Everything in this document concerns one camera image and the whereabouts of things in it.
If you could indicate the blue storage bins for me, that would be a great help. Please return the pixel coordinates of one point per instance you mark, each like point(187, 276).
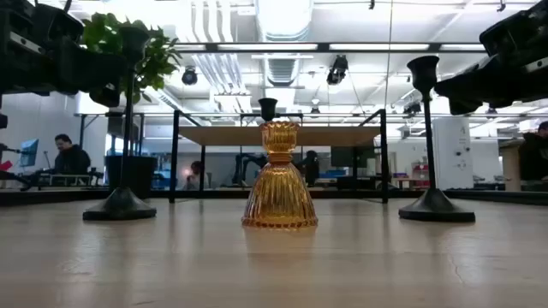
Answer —
point(333, 173)

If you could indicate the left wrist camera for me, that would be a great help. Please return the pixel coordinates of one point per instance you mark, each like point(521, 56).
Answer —
point(57, 23)

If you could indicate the white cabinet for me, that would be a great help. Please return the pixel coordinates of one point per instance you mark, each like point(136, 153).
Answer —
point(453, 154)

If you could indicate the person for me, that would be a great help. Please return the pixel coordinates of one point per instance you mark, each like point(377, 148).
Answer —
point(196, 175)
point(535, 154)
point(70, 160)

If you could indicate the green leafy plant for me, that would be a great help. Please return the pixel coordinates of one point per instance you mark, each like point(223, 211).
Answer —
point(160, 60)

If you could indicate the computer monitor blue screen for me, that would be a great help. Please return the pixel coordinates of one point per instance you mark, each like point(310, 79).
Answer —
point(29, 153)

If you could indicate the black aluminium table frame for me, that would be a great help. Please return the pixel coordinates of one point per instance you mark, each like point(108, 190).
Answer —
point(505, 197)

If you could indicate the wooden shelf riser black legs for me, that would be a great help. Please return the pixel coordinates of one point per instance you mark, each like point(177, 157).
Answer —
point(222, 136)

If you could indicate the amber ribbed glass candle holder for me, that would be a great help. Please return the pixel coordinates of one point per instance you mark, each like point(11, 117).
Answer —
point(279, 192)

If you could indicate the tallest black candlestick holder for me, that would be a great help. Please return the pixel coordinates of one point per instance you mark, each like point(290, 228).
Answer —
point(122, 205)

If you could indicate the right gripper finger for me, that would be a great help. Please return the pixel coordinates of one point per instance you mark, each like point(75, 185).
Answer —
point(466, 87)
point(464, 108)

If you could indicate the silver ventilation duct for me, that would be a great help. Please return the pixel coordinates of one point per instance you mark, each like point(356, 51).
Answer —
point(284, 19)

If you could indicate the red shelf unit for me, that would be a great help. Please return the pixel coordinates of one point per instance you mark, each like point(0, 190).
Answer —
point(420, 175)

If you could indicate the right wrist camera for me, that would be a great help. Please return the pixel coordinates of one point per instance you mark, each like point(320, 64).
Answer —
point(518, 30)

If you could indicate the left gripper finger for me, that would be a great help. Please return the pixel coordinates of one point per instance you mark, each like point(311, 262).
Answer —
point(106, 97)
point(90, 68)

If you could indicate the black ceiling spotlight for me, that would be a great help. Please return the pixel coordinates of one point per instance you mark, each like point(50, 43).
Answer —
point(189, 76)
point(338, 69)

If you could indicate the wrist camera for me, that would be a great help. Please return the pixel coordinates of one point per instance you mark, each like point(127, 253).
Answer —
point(518, 30)
point(57, 23)

